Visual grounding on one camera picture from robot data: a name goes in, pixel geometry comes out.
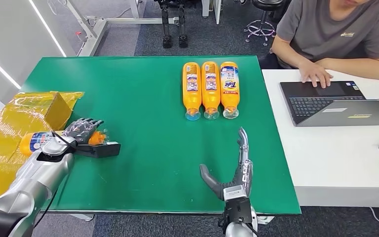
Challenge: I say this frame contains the black stool with chrome base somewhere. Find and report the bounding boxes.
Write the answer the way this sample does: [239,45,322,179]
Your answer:
[243,0,286,47]

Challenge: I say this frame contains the orange detergent bottle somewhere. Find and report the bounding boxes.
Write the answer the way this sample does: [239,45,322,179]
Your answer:
[19,129,109,157]

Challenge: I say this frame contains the white furniture leg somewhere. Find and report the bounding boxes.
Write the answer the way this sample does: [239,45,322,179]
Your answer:
[201,0,223,25]

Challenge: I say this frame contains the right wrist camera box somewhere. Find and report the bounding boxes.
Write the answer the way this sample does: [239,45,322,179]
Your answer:
[222,185,254,228]

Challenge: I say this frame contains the green table mat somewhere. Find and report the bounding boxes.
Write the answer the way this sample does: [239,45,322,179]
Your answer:
[19,56,302,215]

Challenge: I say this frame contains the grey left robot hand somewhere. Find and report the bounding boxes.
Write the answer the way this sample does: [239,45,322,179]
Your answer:
[62,118,105,145]

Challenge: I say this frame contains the white metal stand frame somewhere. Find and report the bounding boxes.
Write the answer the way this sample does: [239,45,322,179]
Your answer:
[47,0,180,57]

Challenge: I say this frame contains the black robot legs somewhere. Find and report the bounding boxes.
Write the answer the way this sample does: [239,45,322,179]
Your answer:
[155,0,190,49]

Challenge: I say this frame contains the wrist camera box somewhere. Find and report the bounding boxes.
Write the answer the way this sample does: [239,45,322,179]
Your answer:
[74,141,122,159]
[222,185,254,228]

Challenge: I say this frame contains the orange bottle showing Tide logo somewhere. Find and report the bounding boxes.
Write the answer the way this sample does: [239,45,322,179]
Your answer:
[220,61,240,119]

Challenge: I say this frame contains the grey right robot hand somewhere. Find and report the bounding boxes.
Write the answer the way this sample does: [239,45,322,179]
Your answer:
[199,126,254,201]

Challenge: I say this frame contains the grey open laptop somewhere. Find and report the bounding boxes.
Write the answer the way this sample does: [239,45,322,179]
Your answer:
[279,80,379,127]

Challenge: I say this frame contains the person's right hand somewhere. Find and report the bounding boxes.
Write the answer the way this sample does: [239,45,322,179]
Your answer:
[298,61,335,89]

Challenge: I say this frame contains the white desk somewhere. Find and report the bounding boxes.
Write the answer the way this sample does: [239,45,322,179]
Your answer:
[261,69,379,208]

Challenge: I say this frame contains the white table foot bracket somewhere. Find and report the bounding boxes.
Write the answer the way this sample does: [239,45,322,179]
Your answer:
[255,215,275,225]

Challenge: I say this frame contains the yellow taped cardboard box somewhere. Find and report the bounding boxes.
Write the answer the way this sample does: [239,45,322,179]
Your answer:
[0,91,85,208]

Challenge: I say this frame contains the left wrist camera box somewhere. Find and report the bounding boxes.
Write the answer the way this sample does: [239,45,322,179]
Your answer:
[74,141,122,159]

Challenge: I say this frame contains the orange bottle, clear blue cap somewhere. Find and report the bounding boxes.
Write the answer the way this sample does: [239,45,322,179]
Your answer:
[182,62,202,121]

